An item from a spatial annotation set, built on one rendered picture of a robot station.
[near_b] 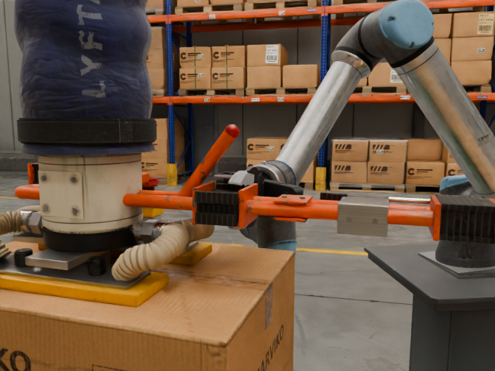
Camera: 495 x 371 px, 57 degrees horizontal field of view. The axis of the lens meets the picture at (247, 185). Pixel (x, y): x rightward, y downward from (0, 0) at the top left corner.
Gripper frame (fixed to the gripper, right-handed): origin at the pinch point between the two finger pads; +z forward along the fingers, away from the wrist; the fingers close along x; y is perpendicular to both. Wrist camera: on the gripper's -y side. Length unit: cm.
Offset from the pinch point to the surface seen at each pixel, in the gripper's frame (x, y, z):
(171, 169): -76, 357, -674
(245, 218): -1.5, -2.6, 3.2
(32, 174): -1, 60, -21
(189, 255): -11.1, 10.3, -4.7
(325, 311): -105, 11, -210
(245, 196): 1.9, -2.6, 3.3
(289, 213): -0.1, -9.4, 3.2
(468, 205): 3.0, -33.3, 3.5
